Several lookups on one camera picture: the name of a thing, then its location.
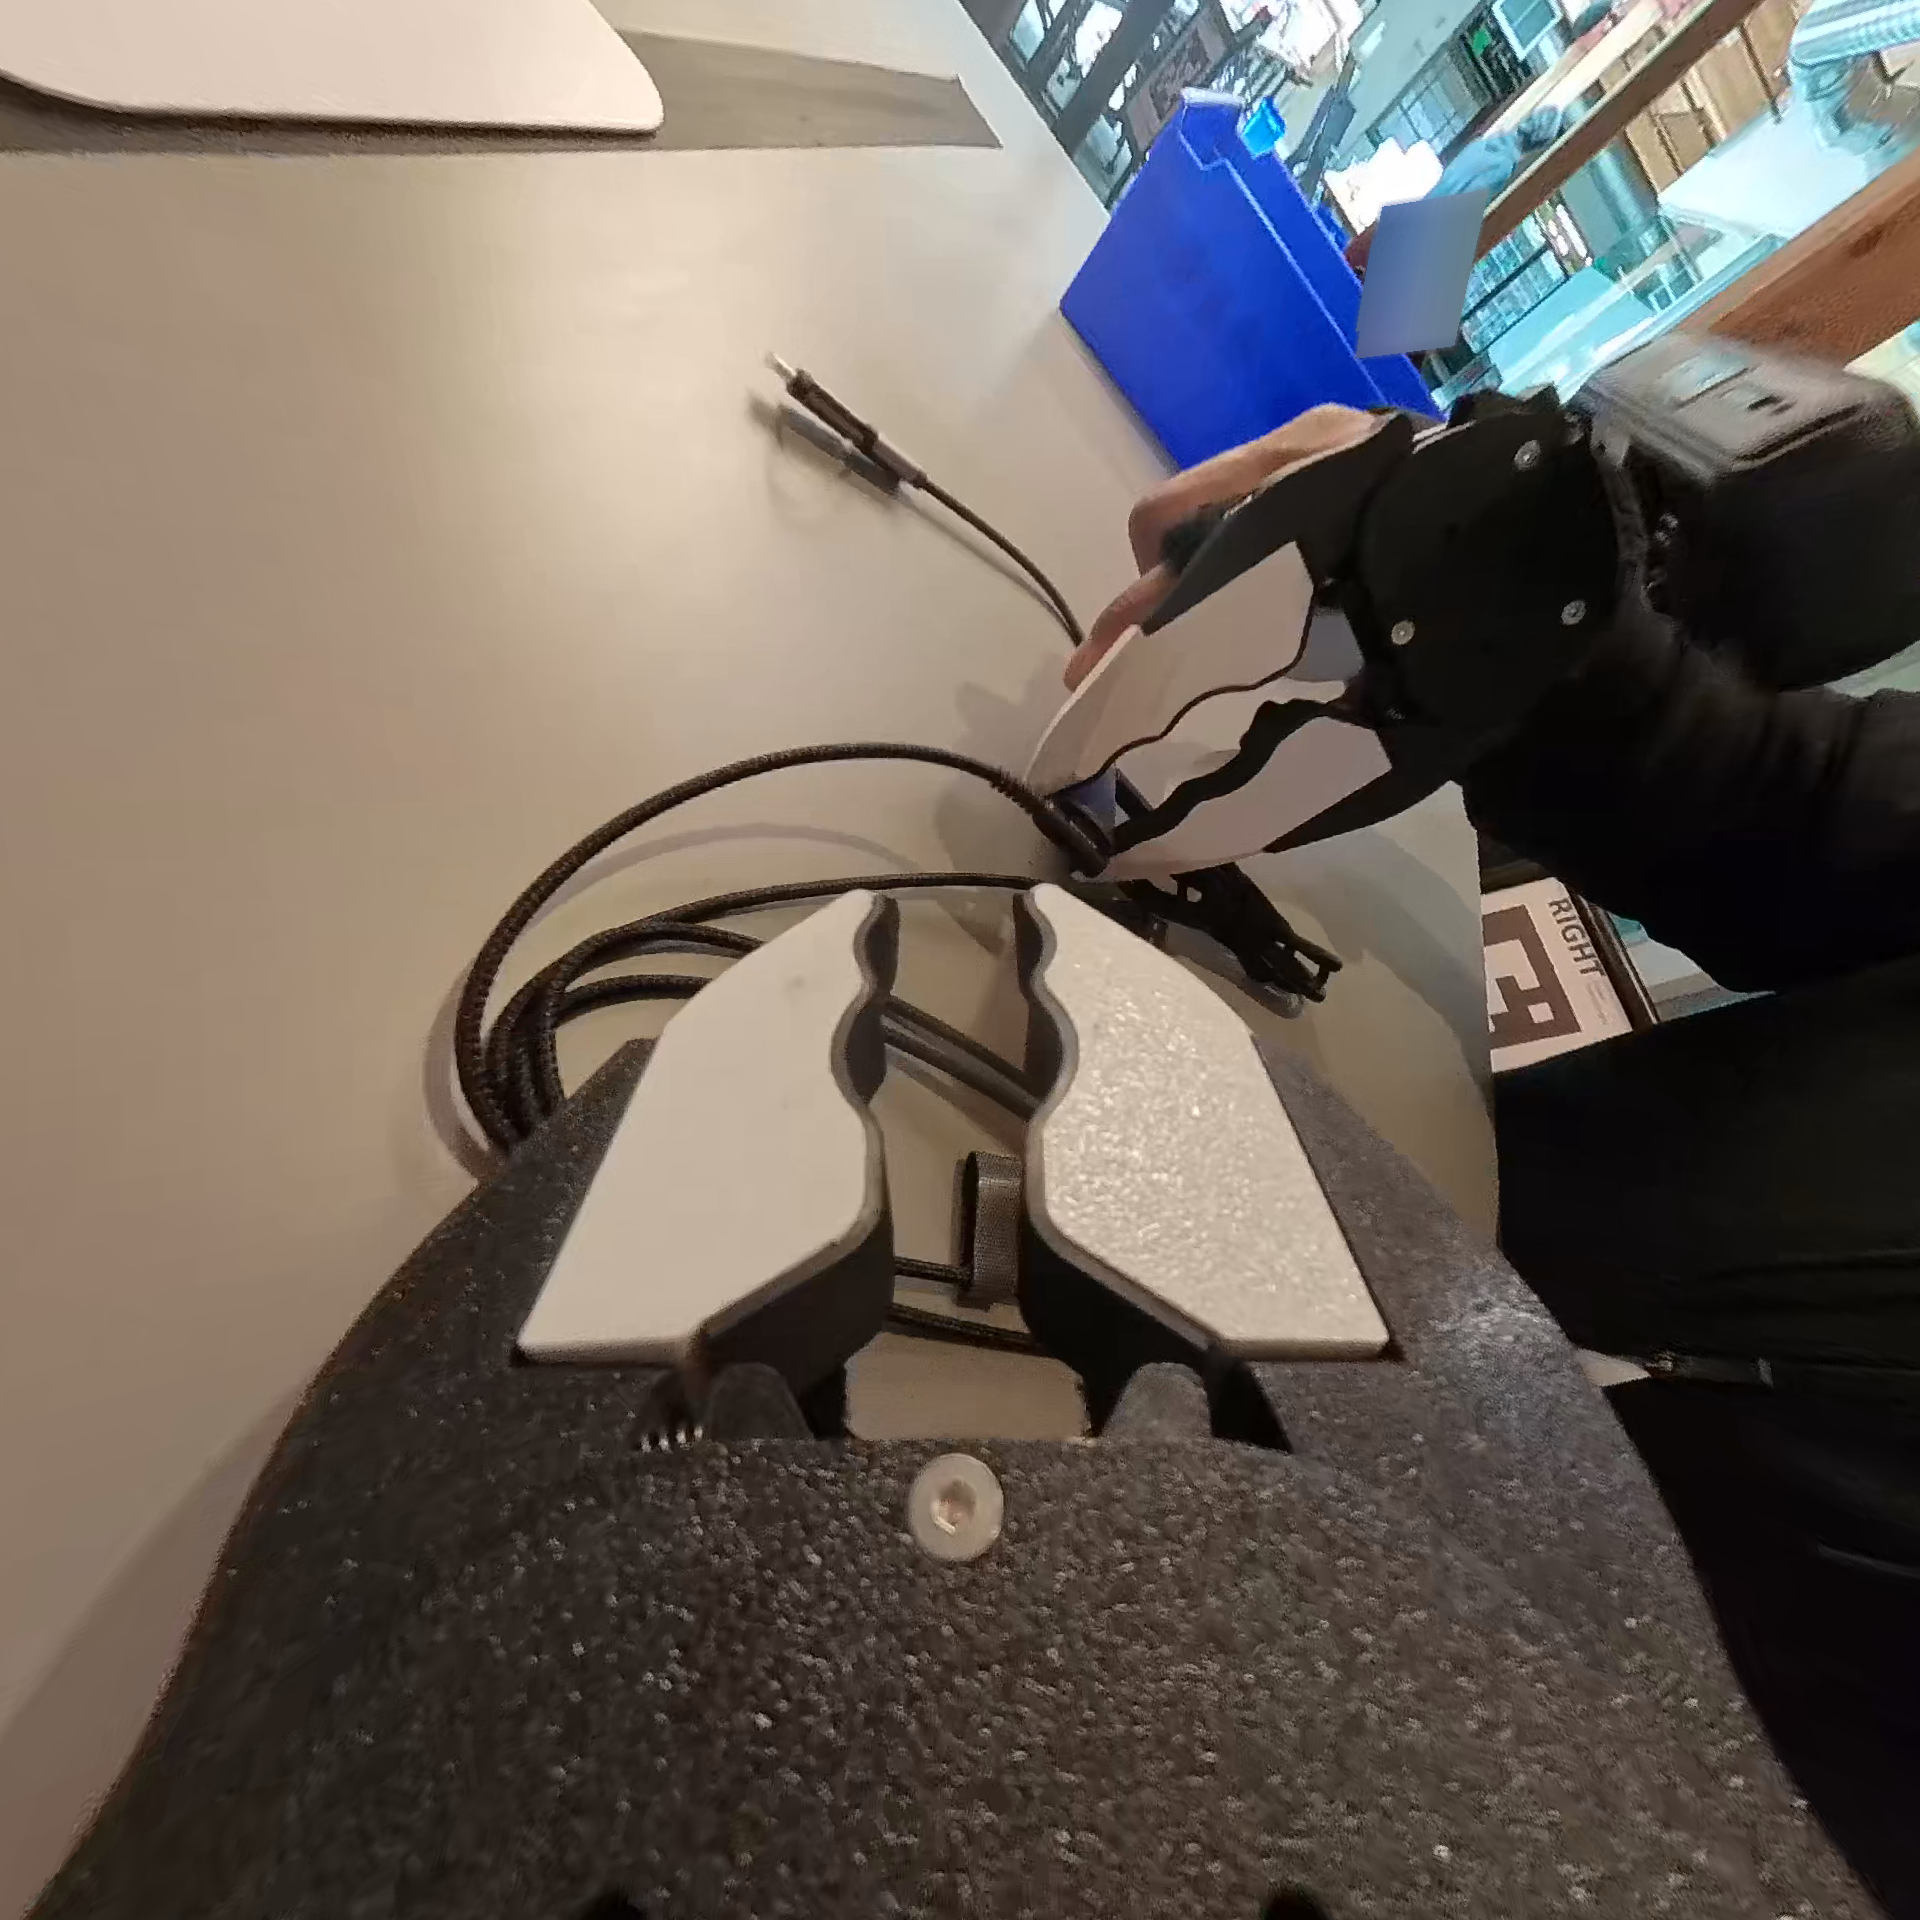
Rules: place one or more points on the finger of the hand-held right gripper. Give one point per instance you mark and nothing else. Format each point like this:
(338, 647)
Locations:
(1319, 774)
(1201, 646)

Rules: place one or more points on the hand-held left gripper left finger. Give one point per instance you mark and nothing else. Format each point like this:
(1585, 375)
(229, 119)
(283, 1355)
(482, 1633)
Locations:
(721, 1184)

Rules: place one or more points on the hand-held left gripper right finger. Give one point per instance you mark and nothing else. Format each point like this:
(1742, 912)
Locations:
(1201, 1184)

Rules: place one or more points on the person's right forearm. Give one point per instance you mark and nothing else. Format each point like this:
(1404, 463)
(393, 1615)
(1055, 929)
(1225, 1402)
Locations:
(1724, 809)

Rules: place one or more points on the person's right hand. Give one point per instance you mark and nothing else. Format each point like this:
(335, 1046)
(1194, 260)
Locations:
(1231, 465)

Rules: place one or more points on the black-white patterned card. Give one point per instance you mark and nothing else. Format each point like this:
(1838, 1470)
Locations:
(1546, 975)

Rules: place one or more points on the large blue plastic bin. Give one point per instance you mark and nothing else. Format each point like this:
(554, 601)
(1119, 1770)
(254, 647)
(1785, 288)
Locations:
(1201, 299)

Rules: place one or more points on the wooden support beam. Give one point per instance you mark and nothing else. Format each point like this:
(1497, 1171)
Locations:
(1845, 283)

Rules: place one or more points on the person's black jacket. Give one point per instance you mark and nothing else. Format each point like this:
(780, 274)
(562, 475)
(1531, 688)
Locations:
(1724, 1200)

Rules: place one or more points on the white metal stand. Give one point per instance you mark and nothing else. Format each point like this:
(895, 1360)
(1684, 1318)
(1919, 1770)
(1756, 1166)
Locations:
(301, 60)

